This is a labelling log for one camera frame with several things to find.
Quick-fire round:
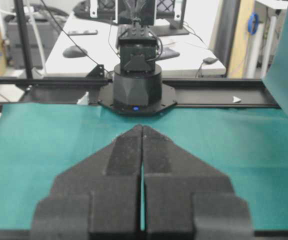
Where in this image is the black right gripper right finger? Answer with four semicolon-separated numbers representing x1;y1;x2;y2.
142;126;254;240

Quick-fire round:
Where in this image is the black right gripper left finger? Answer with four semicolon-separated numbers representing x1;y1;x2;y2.
31;125;142;240

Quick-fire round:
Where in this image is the green table mat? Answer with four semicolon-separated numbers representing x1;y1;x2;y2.
0;103;288;231

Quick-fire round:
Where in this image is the black computer mouse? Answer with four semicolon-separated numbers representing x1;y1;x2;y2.
62;45;88;59

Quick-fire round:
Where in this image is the white office desk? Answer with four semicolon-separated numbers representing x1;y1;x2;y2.
45;14;226;78

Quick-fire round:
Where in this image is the black monitor stand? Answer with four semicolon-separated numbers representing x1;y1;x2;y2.
150;15;189;37

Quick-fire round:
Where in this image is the blue tape roll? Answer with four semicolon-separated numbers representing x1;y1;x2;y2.
247;12;260;35

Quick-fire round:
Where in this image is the black aluminium frame rail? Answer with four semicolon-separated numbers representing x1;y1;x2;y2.
0;77;280;115

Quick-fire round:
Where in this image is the black vertical frame post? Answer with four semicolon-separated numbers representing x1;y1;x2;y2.
14;0;33;79

